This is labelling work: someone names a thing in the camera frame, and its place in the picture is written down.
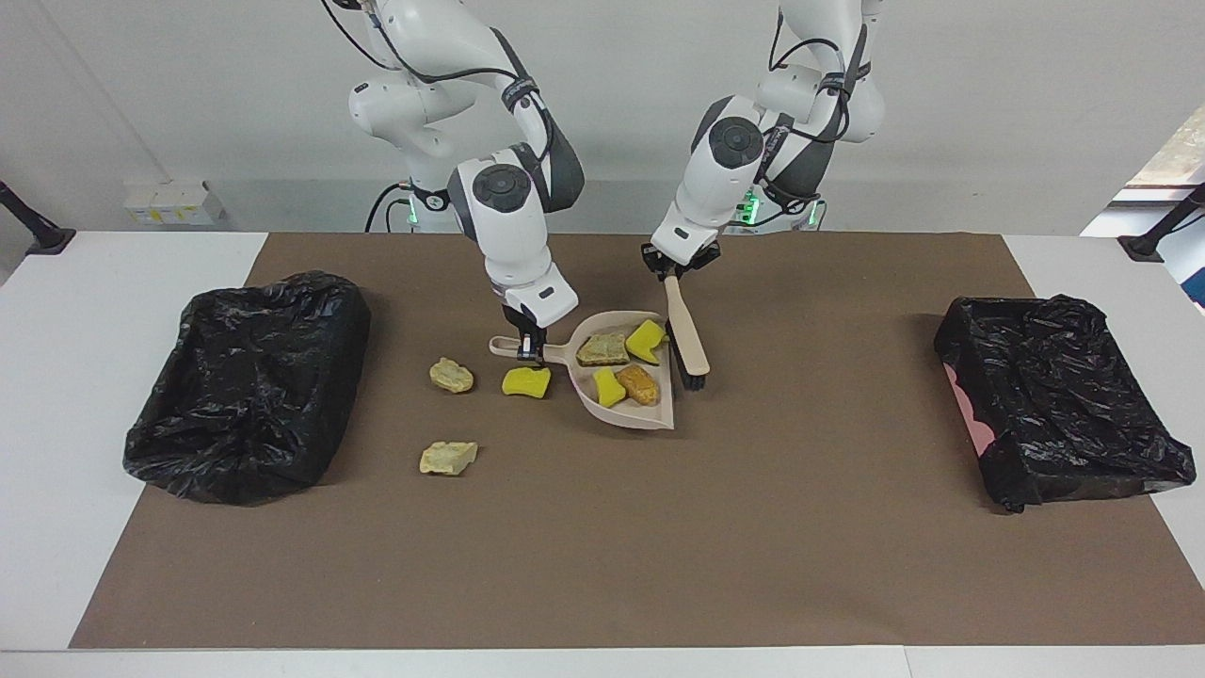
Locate tan foam chunk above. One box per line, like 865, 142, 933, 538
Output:
428, 357, 475, 395
575, 331, 631, 368
418, 441, 480, 477

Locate beige brush with black bristles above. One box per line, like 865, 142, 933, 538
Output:
663, 273, 712, 393

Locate notched yellow green sponge piece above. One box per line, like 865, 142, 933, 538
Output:
624, 319, 667, 365

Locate brown cork piece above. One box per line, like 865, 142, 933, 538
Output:
617, 364, 663, 407

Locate beige plastic dustpan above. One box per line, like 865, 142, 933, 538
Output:
489, 310, 678, 433

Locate bin lined with black bag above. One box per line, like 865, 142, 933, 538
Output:
122, 271, 373, 507

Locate pink bin with black bag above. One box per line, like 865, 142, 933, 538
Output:
933, 294, 1197, 514

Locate brown table mat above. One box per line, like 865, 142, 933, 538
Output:
69, 233, 1205, 651

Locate black base power cable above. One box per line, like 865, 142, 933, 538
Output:
365, 182, 415, 234

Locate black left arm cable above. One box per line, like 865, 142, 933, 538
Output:
767, 8, 872, 144

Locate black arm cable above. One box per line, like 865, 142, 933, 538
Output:
320, 0, 558, 161
767, 8, 872, 144

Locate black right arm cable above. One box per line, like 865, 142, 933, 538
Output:
320, 0, 558, 161

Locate white wall socket box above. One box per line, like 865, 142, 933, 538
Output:
122, 177, 227, 227

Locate black camera stand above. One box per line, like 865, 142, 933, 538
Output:
0, 179, 77, 256
1117, 184, 1205, 264

